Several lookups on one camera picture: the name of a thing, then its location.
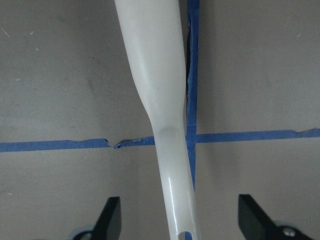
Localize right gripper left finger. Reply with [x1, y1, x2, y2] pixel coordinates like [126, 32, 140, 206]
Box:
[69, 196, 122, 240]

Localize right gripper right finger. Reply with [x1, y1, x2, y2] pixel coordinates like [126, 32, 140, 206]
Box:
[237, 194, 311, 240]

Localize white brush black bristles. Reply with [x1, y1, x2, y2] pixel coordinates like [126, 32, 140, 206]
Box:
[115, 0, 202, 240]

